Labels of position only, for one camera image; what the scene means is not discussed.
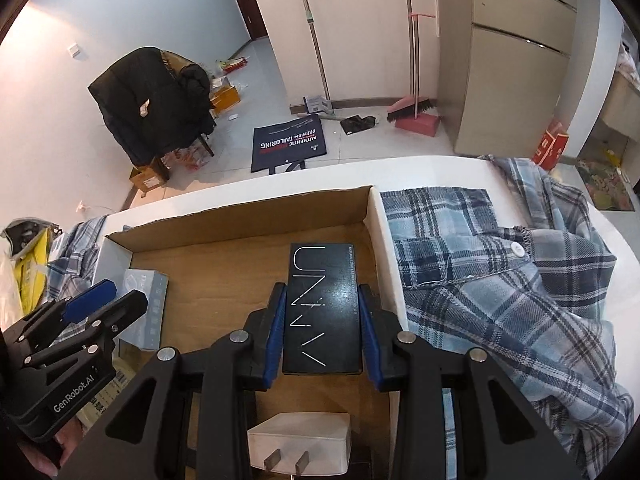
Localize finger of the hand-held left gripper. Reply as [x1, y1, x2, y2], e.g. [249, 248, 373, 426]
[17, 280, 118, 342]
[22, 290, 149, 369]

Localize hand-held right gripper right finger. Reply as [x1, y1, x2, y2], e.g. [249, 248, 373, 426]
[357, 282, 586, 480]

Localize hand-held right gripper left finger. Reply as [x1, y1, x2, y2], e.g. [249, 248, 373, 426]
[60, 282, 289, 480]

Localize light blue box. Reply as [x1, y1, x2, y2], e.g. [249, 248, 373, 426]
[120, 269, 169, 352]

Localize black rectangular box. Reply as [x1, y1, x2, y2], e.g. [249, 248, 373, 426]
[282, 242, 363, 375]

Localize shallow cardboard box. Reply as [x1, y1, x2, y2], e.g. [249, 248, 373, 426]
[91, 185, 411, 480]

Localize white charger plug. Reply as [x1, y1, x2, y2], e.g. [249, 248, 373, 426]
[247, 412, 352, 477]

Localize person's left hand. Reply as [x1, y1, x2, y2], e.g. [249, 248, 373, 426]
[17, 417, 84, 479]

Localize yellow box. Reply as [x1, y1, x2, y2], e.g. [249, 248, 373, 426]
[12, 227, 51, 311]

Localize white plastic bag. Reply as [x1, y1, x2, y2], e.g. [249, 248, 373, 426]
[0, 252, 25, 333]

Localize blue plaid shirt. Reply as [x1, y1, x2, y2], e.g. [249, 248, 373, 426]
[47, 155, 636, 480]

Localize brown cardboard box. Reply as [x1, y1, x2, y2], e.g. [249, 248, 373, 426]
[129, 160, 171, 192]

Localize red patterned packets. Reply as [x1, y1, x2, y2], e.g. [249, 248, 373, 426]
[165, 142, 208, 168]

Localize wooden chair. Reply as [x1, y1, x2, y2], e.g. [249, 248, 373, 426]
[152, 129, 217, 182]

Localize navy tote bag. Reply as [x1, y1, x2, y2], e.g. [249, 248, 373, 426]
[251, 112, 329, 176]

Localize black jacket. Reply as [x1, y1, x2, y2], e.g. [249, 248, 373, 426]
[88, 46, 217, 168]

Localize black plastic bag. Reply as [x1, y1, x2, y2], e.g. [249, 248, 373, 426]
[340, 115, 377, 136]

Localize orange box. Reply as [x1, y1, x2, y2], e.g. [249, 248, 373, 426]
[210, 85, 241, 111]

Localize pink broom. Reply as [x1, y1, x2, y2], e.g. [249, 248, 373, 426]
[386, 0, 435, 123]

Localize brown paper bag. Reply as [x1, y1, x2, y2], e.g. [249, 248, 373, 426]
[159, 50, 202, 75]

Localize red carton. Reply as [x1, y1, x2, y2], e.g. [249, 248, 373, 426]
[532, 120, 570, 171]

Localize patterned floor mat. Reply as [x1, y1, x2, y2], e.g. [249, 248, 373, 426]
[574, 157, 635, 212]

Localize beige refrigerator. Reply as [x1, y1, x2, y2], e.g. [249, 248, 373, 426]
[437, 0, 578, 157]

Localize grey mop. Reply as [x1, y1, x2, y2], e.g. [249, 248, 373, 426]
[290, 0, 346, 122]

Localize beige vanity cabinet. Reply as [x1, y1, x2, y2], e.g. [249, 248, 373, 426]
[600, 70, 640, 136]

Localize pink plastic bag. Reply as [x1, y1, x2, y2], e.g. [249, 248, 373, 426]
[617, 42, 640, 81]

